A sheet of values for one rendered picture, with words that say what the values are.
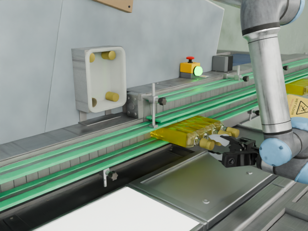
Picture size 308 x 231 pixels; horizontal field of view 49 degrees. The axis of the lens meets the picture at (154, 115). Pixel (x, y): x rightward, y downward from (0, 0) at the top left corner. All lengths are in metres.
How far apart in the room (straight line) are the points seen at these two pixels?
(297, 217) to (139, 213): 0.50
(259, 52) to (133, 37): 0.65
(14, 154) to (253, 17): 0.76
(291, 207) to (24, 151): 0.85
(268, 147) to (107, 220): 0.49
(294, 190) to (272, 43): 0.59
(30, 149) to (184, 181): 0.54
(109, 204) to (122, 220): 0.10
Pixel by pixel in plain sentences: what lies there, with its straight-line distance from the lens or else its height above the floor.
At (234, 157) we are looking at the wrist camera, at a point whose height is 1.29.
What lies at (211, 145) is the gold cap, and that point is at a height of 1.16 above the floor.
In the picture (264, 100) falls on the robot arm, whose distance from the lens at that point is 0.92.
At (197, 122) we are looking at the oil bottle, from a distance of 1.37.
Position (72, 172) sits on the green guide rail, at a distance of 1.12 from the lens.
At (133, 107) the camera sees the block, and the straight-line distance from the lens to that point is 1.30.
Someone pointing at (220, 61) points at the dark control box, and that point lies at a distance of 1.84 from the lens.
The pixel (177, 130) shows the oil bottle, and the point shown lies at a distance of 1.28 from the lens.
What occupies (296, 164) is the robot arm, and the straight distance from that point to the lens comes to 1.08.
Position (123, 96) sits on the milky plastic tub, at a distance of 1.30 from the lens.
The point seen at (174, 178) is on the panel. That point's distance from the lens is 1.25.
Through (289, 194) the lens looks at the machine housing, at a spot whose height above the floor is 1.41.
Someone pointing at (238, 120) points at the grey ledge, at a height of 0.88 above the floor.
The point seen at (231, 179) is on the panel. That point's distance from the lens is 1.27.
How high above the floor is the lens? 1.79
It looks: 41 degrees down
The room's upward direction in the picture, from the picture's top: 105 degrees clockwise
